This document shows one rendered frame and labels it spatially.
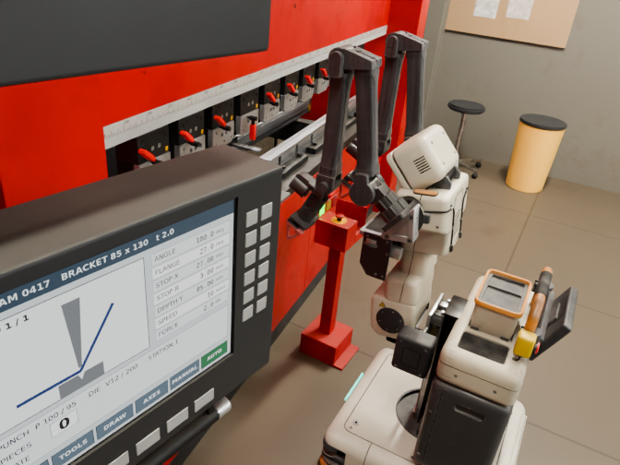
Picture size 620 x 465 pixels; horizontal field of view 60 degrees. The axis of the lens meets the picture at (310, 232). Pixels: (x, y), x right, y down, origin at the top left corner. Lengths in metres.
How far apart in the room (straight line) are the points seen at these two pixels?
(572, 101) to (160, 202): 5.27
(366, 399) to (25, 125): 1.67
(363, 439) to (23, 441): 1.61
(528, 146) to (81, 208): 4.78
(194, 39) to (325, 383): 2.25
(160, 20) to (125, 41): 0.04
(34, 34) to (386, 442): 1.87
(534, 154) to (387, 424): 3.50
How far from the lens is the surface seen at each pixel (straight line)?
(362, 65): 1.51
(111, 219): 0.61
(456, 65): 5.84
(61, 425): 0.69
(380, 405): 2.26
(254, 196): 0.72
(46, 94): 1.07
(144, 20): 0.57
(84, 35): 0.54
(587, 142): 5.81
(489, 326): 1.84
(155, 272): 0.65
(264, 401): 2.59
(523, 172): 5.28
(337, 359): 2.81
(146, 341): 0.70
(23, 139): 1.05
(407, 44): 1.91
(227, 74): 1.99
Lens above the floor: 1.88
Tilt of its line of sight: 29 degrees down
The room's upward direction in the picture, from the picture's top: 6 degrees clockwise
